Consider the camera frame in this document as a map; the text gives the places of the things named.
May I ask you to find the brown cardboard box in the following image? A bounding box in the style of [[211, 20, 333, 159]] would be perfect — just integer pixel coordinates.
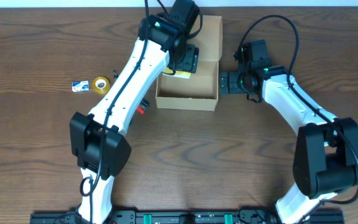
[[155, 16, 223, 111]]

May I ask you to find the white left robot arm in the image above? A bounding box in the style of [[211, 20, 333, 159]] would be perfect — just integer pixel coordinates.
[[70, 39, 170, 223]]

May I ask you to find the yellow spiral notepad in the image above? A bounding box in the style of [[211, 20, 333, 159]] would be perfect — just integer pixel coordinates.
[[162, 67, 191, 79]]

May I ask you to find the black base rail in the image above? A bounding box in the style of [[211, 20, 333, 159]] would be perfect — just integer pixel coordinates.
[[29, 209, 345, 224]]

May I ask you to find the yellow tape roll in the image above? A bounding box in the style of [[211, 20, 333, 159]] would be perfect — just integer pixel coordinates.
[[92, 77, 110, 94]]

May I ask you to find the red black stapler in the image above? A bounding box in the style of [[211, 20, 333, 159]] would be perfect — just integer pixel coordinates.
[[136, 98, 149, 114]]

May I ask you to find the white blue staples box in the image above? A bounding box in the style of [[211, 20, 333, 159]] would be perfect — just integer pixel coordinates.
[[71, 80, 90, 92]]

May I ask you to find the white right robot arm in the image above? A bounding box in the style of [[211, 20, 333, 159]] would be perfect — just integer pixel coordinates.
[[220, 67, 358, 223]]

